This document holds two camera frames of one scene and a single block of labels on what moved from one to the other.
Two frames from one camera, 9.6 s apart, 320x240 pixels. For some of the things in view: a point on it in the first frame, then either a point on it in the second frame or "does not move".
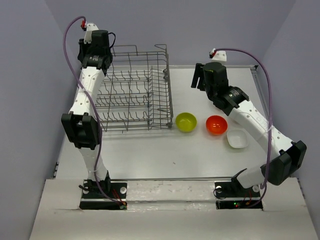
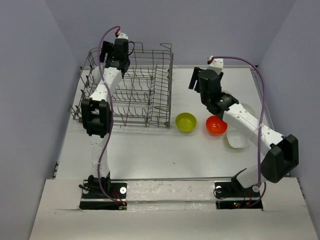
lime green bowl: [186, 122] does not move
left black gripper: [82, 47] to [106, 48]
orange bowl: [217, 125] does not move
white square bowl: [238, 138] does not move
